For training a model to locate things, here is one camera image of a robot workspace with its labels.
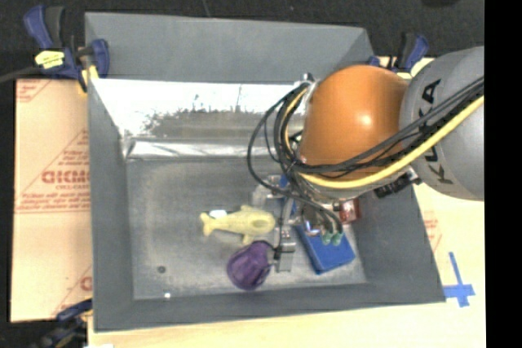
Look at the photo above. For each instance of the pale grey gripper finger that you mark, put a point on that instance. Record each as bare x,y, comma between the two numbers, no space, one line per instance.
285,252
263,197

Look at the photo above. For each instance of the pale yellow toy fish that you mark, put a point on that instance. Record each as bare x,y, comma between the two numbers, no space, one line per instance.
238,223

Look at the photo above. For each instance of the clear purple cup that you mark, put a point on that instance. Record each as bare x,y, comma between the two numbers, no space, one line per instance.
246,267

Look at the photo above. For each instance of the blue sponge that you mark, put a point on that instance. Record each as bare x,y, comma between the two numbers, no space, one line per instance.
328,254

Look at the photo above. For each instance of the grey metal bin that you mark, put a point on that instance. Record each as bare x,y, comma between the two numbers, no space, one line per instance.
183,216

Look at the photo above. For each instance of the brown cardboard board red print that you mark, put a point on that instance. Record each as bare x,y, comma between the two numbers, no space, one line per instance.
49,159

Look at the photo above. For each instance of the black cylinder on white bracket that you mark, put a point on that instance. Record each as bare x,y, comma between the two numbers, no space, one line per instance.
393,185

